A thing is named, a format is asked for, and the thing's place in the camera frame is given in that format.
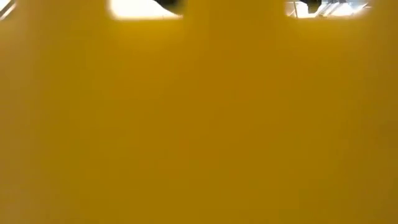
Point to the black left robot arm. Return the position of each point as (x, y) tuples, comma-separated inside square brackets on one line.
[(169, 3)]

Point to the silver aluminium bar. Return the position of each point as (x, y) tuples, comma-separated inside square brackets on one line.
[(329, 9)]

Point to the black metal table frame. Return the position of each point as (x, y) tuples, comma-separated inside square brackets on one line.
[(7, 9)]

